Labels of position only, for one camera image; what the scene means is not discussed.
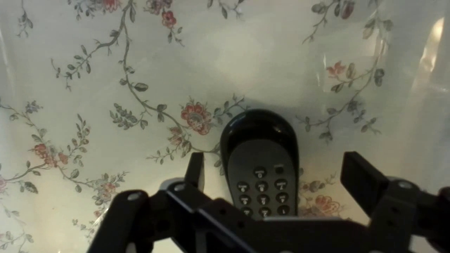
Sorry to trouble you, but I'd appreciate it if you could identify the clear plastic storage bin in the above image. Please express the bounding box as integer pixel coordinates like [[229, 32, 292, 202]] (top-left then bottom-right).
[[322, 0, 450, 188]]

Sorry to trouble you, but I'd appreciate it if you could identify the floral patterned tablecloth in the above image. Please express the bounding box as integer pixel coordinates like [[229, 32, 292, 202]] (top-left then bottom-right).
[[0, 0, 450, 253]]

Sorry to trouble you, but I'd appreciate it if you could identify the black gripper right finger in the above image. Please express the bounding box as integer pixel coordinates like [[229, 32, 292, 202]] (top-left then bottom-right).
[[340, 150, 450, 253]]

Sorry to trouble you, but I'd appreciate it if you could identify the black grey remote control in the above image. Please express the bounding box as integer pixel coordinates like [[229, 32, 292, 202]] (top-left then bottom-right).
[[219, 108, 301, 221]]

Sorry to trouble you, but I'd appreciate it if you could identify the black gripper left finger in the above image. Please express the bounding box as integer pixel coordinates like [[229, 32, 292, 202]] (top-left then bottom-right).
[[86, 150, 217, 253]]

